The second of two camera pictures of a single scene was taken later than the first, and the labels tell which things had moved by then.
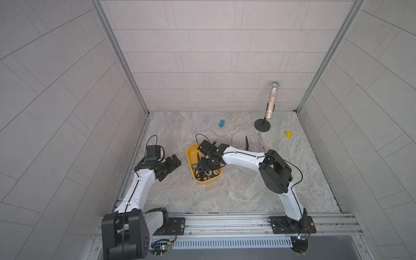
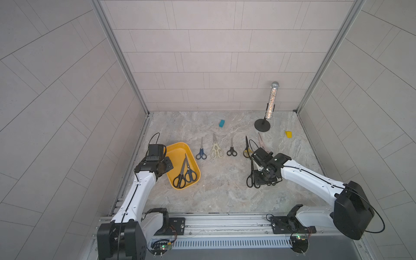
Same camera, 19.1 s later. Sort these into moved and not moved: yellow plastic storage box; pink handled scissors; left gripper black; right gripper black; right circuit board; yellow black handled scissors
Moved: yellow plastic storage box; right gripper black
Not moved: left gripper black; right circuit board; pink handled scissors; yellow black handled scissors
